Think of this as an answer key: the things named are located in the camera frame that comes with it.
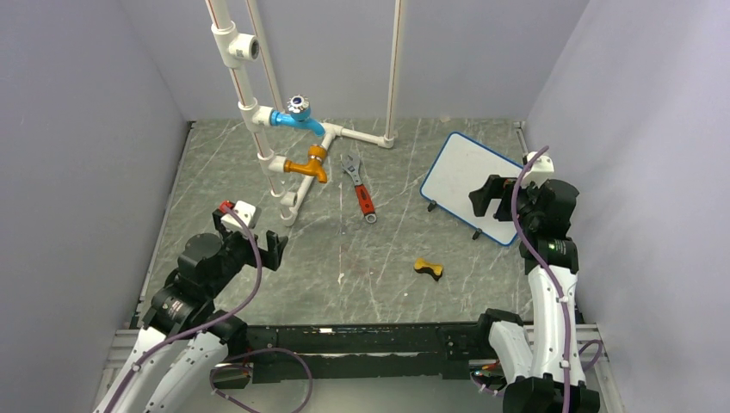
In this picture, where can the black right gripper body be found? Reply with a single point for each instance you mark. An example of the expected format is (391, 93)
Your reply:
(526, 199)

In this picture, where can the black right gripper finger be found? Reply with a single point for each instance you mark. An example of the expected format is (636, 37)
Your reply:
(507, 201)
(492, 189)

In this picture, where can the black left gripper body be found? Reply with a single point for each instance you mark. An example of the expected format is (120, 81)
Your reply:
(238, 250)

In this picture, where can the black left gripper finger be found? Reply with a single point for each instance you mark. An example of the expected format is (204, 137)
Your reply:
(273, 254)
(218, 224)

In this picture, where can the blue framed whiteboard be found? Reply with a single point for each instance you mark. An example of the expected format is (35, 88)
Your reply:
(462, 166)

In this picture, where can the yellow black whiteboard eraser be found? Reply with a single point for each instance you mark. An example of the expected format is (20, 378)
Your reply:
(434, 270)

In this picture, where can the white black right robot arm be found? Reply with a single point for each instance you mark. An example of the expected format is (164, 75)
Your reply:
(542, 373)

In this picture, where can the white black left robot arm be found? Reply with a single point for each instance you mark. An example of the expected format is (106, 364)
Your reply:
(183, 336)

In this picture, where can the black whiteboard stand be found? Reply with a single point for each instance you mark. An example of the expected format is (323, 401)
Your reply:
(450, 219)

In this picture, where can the orange faucet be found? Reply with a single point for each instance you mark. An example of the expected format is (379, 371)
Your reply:
(313, 166)

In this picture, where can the blue faucet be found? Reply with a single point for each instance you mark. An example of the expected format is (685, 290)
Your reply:
(298, 116)

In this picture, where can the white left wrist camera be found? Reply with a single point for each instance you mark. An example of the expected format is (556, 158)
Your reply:
(238, 213)

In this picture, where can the red handled adjustable wrench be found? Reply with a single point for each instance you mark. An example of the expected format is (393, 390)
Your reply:
(351, 167)

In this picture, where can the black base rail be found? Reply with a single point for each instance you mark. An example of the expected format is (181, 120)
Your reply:
(361, 351)

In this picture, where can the white PVC pipe frame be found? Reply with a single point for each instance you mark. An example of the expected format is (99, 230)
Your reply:
(289, 182)

